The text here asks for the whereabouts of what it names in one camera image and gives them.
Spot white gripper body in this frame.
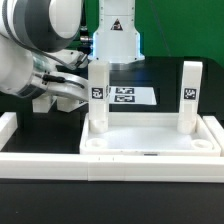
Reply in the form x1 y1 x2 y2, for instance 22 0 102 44
40 72 88 101

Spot white desk top tray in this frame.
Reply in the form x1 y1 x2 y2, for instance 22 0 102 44
80 112 222 157

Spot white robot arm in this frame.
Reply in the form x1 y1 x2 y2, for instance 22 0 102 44
0 0 144 101

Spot fiducial marker plate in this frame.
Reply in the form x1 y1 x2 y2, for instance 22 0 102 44
109 86 157 105

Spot white U-shaped obstacle fence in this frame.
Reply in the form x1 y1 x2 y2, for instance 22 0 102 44
0 112 224 183

